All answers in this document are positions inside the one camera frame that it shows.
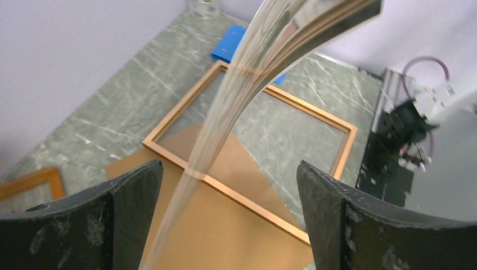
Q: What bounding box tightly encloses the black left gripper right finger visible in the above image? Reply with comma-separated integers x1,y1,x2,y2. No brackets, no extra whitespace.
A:
296,161,476,269

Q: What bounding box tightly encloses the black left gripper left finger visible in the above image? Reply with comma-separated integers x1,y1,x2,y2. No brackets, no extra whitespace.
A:
1,159,164,269

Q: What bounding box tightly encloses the wooden picture frame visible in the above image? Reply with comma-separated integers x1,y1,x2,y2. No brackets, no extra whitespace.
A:
142,60,358,246

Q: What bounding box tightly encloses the glossy plant photo print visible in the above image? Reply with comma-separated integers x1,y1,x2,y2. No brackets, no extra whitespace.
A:
139,1,381,269

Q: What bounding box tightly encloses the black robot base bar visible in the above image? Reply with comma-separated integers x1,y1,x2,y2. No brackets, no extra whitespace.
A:
354,100,439,208

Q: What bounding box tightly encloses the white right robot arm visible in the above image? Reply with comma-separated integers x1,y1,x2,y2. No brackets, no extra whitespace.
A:
413,82,476,125

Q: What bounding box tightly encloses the orange wooden shelf rack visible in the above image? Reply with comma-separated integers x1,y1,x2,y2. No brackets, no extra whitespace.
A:
1,166,66,201

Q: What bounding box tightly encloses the blue plastic sheet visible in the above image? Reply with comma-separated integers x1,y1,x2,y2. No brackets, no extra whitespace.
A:
210,24,287,85

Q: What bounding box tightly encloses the clear tape roll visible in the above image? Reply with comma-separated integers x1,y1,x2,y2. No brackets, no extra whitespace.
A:
188,0,220,20

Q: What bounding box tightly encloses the brown frame backing board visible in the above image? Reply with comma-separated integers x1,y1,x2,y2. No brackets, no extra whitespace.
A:
105,121,314,270

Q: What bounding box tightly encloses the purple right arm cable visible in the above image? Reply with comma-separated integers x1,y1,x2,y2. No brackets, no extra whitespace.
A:
400,56,452,165

